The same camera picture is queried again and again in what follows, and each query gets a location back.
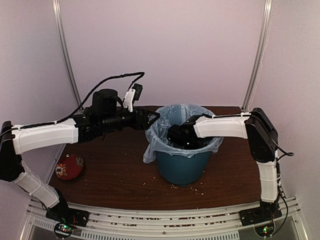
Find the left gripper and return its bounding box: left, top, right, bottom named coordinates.
left=100, top=105, right=161, bottom=132

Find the translucent blue plastic trash bag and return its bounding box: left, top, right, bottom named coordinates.
left=143, top=103, right=224, bottom=164

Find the teal plastic trash bin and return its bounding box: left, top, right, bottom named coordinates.
left=156, top=151, right=212, bottom=188

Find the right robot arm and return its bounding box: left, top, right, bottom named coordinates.
left=166, top=108, right=281, bottom=221

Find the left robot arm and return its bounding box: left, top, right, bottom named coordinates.
left=0, top=85, right=160, bottom=222

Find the red floral bowl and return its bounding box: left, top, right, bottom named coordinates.
left=55, top=154, right=84, bottom=181

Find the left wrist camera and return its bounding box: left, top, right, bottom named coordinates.
left=123, top=83, right=143, bottom=113

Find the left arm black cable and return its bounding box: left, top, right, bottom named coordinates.
left=0, top=71, right=146, bottom=137

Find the right aluminium frame post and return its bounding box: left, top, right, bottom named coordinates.
left=241, top=0, right=274, bottom=112

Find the aluminium frame post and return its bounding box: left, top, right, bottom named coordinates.
left=52, top=0, right=82, bottom=107
left=241, top=0, right=274, bottom=112

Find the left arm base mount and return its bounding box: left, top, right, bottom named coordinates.
left=45, top=208, right=90, bottom=239

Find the left aluminium frame post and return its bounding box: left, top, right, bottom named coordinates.
left=52, top=0, right=82, bottom=107

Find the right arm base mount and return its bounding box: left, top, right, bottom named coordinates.
left=238, top=206, right=282, bottom=238

